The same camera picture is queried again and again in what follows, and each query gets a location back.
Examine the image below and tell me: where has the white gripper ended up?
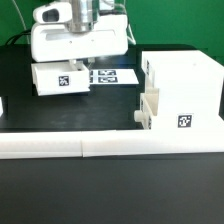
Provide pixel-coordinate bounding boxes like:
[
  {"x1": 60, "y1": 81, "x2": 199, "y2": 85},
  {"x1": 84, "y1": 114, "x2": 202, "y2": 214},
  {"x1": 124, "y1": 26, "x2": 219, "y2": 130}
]
[{"x1": 31, "y1": 1, "x2": 128, "y2": 71}]

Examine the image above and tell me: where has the black cable bundle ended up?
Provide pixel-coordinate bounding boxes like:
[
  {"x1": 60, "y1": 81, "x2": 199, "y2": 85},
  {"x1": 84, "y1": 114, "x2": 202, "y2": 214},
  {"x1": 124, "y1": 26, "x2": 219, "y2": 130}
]
[{"x1": 4, "y1": 29, "x2": 34, "y2": 46}]

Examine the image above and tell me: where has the white drawer cabinet frame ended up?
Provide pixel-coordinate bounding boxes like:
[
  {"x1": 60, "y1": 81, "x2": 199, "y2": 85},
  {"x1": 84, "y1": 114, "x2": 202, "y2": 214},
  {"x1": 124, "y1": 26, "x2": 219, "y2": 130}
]
[{"x1": 141, "y1": 50, "x2": 224, "y2": 130}]

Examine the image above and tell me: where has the white drawer box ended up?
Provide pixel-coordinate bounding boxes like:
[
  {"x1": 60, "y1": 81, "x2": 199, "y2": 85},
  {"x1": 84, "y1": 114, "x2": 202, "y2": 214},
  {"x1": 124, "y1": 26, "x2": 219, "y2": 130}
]
[
  {"x1": 134, "y1": 93, "x2": 159, "y2": 130},
  {"x1": 31, "y1": 61, "x2": 90, "y2": 96}
]

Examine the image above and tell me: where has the white marker sheet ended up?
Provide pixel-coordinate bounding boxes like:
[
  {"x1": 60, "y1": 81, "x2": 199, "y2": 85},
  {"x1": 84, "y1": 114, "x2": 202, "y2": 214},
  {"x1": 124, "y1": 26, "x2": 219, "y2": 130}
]
[{"x1": 90, "y1": 69, "x2": 138, "y2": 85}]

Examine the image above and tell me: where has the white front drawer box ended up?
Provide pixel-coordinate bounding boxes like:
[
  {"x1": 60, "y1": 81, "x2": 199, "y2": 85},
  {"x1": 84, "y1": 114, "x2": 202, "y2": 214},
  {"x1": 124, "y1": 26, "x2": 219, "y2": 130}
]
[{"x1": 134, "y1": 93, "x2": 159, "y2": 130}]

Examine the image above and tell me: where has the white L-shaped fence wall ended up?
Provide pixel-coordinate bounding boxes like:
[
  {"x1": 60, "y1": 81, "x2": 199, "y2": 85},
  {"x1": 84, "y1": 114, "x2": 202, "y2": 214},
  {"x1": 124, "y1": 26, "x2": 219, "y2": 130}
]
[{"x1": 0, "y1": 113, "x2": 224, "y2": 160}]

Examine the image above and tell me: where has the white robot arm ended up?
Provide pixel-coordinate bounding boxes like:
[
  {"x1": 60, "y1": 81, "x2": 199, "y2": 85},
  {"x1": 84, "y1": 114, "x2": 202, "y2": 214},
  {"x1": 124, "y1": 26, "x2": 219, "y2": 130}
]
[{"x1": 31, "y1": 0, "x2": 128, "y2": 63}]

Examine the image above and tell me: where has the thin white cable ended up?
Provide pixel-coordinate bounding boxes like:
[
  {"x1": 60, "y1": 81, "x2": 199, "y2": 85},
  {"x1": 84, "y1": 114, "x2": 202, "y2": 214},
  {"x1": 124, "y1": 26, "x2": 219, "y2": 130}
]
[{"x1": 11, "y1": 0, "x2": 31, "y2": 45}]

